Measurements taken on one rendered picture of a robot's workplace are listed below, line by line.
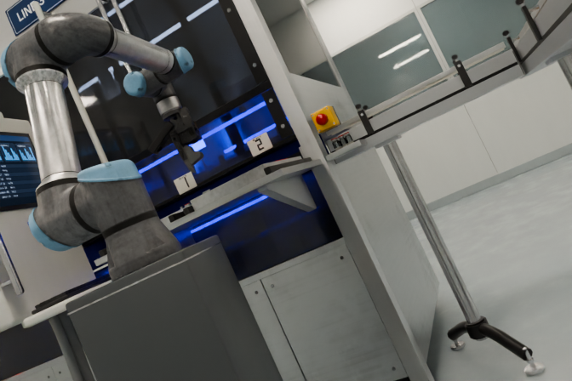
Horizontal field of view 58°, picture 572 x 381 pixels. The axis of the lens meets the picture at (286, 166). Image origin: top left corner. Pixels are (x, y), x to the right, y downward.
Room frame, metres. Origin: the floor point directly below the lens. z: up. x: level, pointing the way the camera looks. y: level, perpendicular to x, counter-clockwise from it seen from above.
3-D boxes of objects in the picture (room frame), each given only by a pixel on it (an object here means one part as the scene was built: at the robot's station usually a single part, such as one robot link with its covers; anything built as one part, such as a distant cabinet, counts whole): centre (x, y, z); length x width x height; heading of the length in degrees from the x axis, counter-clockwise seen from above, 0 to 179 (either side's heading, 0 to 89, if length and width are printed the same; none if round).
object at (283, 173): (1.73, 0.27, 0.87); 0.70 x 0.48 x 0.02; 71
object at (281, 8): (2.23, -0.29, 1.51); 0.85 x 0.01 x 0.59; 161
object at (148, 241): (1.06, 0.34, 0.84); 0.15 x 0.15 x 0.10
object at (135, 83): (1.57, 0.28, 1.31); 0.11 x 0.11 x 0.08; 70
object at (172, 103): (1.67, 0.27, 1.24); 0.08 x 0.08 x 0.05
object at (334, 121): (1.77, -0.19, 1.00); 0.08 x 0.07 x 0.07; 161
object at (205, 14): (1.87, 0.13, 1.51); 0.43 x 0.01 x 0.59; 71
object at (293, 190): (1.64, 0.03, 0.80); 0.34 x 0.03 x 0.13; 161
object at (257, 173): (1.63, 0.12, 0.90); 0.34 x 0.26 x 0.04; 160
